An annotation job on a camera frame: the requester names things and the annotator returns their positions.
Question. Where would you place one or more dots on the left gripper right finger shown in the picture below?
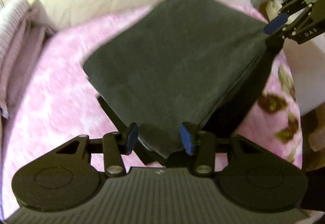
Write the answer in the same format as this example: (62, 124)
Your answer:
(201, 146)

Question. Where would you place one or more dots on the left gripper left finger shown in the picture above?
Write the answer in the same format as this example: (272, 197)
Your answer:
(116, 144)

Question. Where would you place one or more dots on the dark grey jeans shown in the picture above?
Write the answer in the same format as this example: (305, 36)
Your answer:
(195, 61)

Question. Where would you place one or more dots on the pink floral blanket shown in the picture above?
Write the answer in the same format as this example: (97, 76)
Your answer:
(59, 103)

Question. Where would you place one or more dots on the mauve folded sheet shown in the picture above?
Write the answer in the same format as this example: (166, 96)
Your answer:
(16, 33)

